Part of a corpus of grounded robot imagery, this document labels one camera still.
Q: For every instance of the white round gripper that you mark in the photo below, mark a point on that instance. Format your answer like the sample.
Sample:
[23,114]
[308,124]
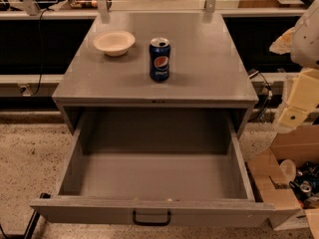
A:
[307,39]

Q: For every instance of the blue pepsi can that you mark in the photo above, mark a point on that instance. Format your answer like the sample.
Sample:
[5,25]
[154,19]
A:
[159,50]

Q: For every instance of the open grey top drawer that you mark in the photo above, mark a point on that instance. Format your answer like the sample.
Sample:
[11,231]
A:
[186,161]

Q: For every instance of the brown cardboard box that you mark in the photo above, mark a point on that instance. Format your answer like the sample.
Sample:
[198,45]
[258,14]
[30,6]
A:
[272,170]

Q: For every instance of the grey metal cabinet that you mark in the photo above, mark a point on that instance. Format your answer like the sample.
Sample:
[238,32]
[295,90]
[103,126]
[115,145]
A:
[179,59]

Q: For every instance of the white bowl in box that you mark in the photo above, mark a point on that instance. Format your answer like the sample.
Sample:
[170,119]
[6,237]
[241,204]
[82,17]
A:
[288,168]

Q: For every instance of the white paper bowl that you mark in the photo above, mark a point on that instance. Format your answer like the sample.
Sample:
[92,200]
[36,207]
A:
[114,43]

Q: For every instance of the black drawer handle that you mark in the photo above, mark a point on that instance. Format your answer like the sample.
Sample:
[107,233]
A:
[151,219]

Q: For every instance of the black frame leg bottom left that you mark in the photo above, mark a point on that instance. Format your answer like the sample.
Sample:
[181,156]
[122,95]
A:
[31,225]

